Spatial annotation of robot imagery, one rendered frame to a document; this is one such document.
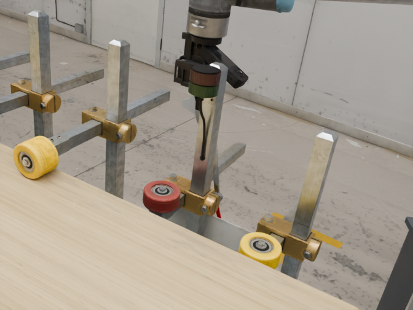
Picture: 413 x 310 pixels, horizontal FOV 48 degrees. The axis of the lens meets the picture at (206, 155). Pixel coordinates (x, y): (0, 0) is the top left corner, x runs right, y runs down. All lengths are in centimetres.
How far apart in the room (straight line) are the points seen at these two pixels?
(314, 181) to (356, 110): 280
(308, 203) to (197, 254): 25
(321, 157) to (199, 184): 30
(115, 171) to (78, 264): 42
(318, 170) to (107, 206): 42
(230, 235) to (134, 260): 36
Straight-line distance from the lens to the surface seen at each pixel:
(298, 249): 103
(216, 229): 116
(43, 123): 134
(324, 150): 91
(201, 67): 93
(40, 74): 128
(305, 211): 98
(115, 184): 123
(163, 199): 99
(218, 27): 102
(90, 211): 96
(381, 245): 266
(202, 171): 105
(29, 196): 101
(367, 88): 367
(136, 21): 465
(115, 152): 118
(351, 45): 364
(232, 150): 131
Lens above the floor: 147
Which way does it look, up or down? 28 degrees down
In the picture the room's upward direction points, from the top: 8 degrees clockwise
